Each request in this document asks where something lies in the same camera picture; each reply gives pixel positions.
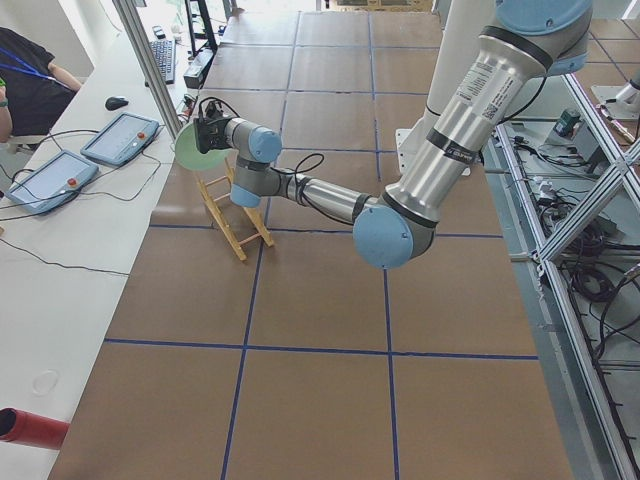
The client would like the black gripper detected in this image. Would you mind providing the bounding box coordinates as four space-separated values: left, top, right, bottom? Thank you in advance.
194 117 225 154

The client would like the light green plate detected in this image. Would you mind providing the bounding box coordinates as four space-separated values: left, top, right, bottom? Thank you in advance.
174 123 229 171

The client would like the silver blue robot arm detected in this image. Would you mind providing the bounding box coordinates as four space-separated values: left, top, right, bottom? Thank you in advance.
194 1 593 269

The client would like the wooden plate rack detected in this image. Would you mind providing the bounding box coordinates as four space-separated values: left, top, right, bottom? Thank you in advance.
194 160 275 261

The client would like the far teach pendant tablet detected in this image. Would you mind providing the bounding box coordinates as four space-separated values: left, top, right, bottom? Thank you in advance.
80 112 160 166

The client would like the teach pendant tablet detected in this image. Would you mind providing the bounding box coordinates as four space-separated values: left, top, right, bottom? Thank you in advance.
6 150 98 215
80 112 160 166

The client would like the black computer keyboard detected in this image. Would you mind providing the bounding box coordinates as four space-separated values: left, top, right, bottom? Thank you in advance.
149 39 176 84

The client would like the black computer mouse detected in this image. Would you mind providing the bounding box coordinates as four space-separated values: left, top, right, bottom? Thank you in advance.
104 96 129 111

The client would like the near teach pendant tablet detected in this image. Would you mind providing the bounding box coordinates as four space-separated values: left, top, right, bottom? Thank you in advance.
6 150 98 215

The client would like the seated person in black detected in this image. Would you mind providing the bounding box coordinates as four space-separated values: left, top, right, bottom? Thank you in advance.
1 27 82 143

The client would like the red cylinder bottle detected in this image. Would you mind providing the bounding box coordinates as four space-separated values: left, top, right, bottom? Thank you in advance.
1 408 69 450

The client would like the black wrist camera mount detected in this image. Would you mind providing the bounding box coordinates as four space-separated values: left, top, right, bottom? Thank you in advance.
198 97 236 119

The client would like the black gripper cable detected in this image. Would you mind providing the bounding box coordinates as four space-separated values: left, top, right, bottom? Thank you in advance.
269 152 325 206

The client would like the aluminium frame post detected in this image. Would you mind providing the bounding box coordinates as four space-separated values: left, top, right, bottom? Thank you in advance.
113 0 181 140

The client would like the aluminium side frame rail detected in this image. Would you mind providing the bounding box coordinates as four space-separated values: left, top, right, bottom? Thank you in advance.
479 74 640 480

